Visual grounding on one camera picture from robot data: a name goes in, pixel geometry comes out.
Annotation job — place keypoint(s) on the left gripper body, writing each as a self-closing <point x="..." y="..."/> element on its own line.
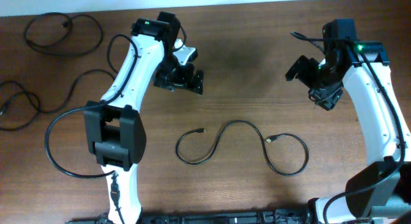
<point x="171" y="72"/>

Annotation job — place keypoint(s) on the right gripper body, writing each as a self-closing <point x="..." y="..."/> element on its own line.
<point x="310" y="74"/>

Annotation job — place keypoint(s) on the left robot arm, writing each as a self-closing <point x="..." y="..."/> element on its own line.
<point x="115" y="132"/>

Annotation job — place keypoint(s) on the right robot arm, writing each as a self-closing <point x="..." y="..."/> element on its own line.
<point x="361" y="68"/>

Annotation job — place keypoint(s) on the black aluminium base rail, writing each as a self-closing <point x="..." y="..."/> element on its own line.
<point x="278" y="216"/>

